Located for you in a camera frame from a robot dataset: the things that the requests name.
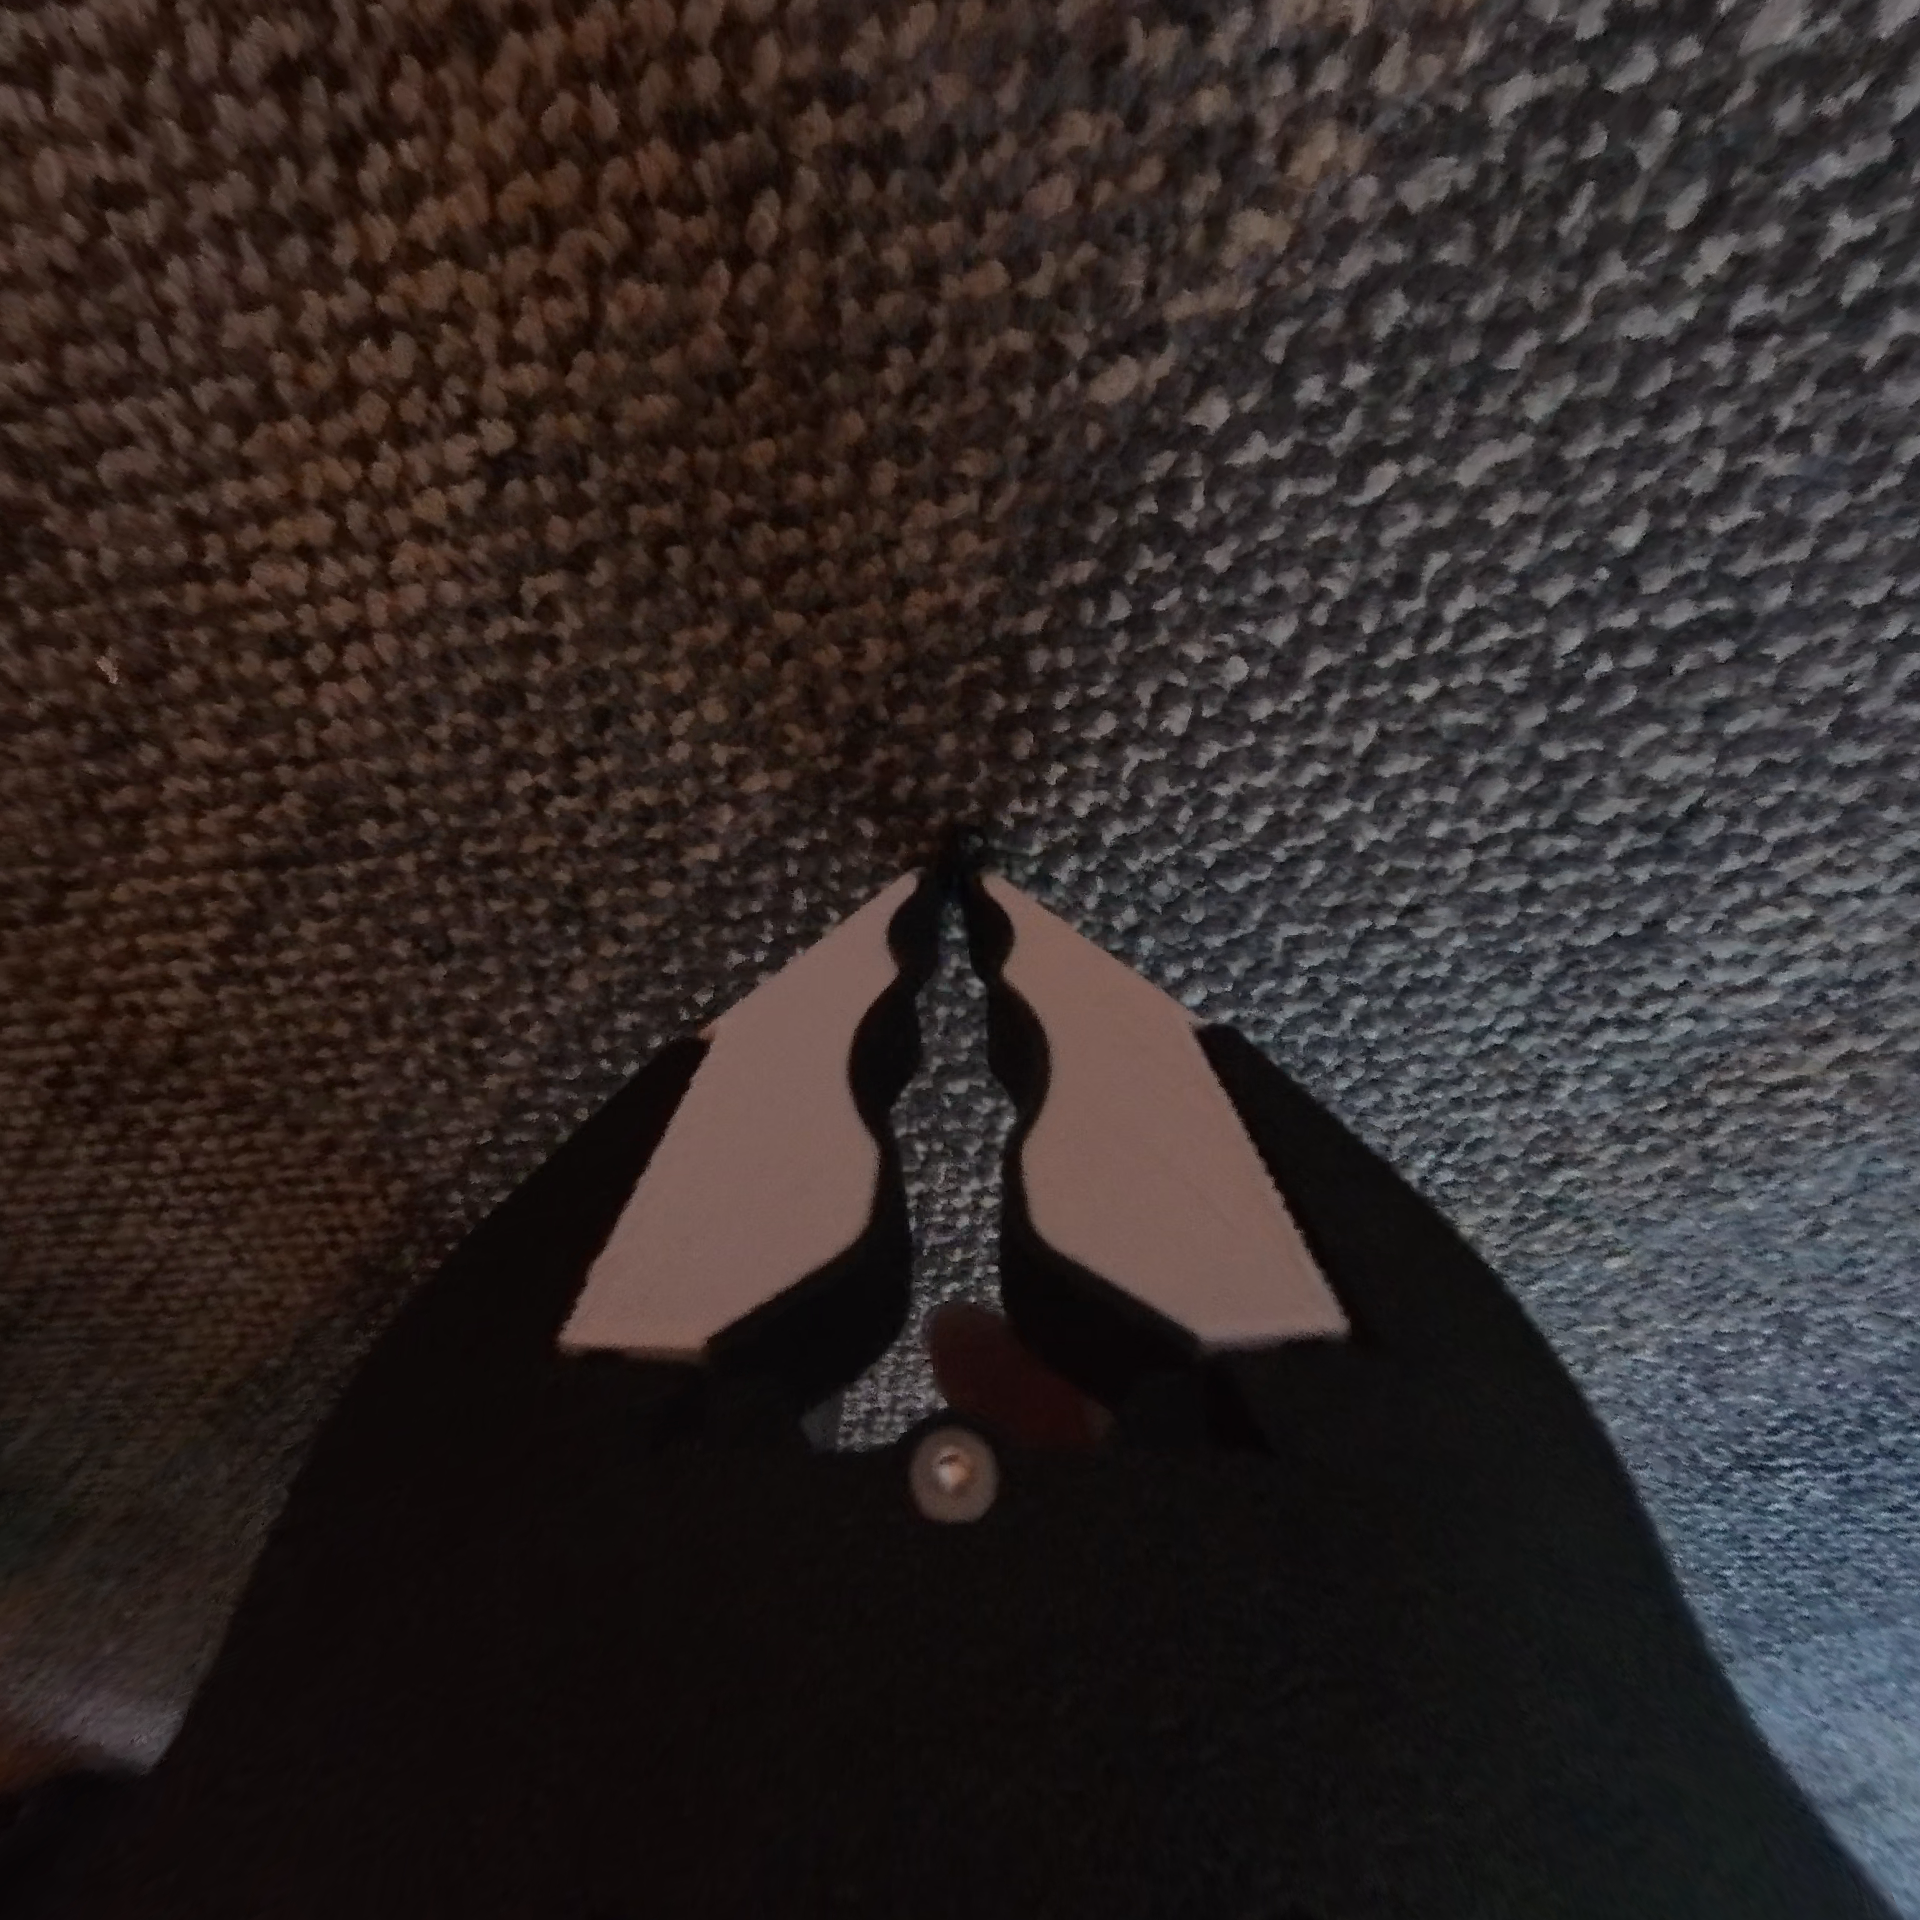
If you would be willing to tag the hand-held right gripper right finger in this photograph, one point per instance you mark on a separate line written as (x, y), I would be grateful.
(1170, 1185)

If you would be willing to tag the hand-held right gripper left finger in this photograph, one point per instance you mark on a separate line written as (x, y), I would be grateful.
(750, 1185)

